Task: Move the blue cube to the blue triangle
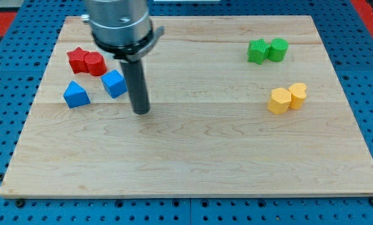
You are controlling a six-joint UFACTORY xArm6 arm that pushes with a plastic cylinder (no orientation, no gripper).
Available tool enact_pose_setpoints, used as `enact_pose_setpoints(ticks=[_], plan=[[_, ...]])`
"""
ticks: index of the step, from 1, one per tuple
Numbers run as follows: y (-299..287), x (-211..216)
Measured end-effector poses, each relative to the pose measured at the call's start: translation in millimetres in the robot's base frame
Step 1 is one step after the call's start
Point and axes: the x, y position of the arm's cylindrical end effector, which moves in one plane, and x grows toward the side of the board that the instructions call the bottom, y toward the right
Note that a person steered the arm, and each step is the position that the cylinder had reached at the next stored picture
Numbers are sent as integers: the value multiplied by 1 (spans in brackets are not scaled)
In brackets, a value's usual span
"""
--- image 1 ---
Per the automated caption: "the blue cube block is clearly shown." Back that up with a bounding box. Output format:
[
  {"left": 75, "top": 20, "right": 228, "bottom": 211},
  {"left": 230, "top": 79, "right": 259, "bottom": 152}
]
[{"left": 101, "top": 70, "right": 127, "bottom": 99}]

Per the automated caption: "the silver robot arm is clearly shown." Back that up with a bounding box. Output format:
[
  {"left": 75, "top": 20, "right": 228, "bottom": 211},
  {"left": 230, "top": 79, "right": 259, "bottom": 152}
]
[{"left": 81, "top": 0, "right": 165, "bottom": 63}]

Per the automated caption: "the blue triangle block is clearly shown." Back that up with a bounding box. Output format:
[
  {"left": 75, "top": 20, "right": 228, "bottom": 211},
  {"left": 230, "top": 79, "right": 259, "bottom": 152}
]
[{"left": 63, "top": 81, "right": 91, "bottom": 109}]

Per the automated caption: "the light wooden board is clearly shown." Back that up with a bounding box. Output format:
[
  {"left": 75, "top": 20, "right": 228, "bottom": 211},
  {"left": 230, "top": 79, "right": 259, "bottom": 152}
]
[{"left": 0, "top": 16, "right": 373, "bottom": 199}]

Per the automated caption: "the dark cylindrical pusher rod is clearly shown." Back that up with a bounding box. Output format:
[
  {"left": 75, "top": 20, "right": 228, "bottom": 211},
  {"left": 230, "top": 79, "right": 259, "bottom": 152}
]
[{"left": 120, "top": 60, "right": 150, "bottom": 115}]

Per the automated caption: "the yellow hexagon block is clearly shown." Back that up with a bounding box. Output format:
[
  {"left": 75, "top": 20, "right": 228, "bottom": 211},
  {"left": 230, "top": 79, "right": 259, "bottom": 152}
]
[{"left": 267, "top": 87, "right": 292, "bottom": 114}]

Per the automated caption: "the green star block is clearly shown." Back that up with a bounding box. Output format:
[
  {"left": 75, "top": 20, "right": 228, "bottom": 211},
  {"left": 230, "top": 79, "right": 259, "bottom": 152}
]
[{"left": 247, "top": 39, "right": 271, "bottom": 65}]

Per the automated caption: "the red cylinder block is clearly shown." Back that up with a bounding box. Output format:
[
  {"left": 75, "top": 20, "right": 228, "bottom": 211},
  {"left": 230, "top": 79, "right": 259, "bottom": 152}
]
[{"left": 84, "top": 52, "right": 107, "bottom": 76}]

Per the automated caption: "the green cylinder block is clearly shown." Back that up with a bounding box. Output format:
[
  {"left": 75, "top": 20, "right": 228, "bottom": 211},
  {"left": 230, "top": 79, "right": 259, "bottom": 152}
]
[{"left": 267, "top": 38, "right": 289, "bottom": 62}]

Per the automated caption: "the yellow heart block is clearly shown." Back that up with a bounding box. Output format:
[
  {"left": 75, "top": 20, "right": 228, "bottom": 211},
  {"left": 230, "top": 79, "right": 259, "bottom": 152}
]
[{"left": 288, "top": 82, "right": 307, "bottom": 109}]

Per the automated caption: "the red star block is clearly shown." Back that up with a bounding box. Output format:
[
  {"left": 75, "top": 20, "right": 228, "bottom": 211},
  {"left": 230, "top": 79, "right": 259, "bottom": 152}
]
[{"left": 67, "top": 47, "right": 89, "bottom": 74}]

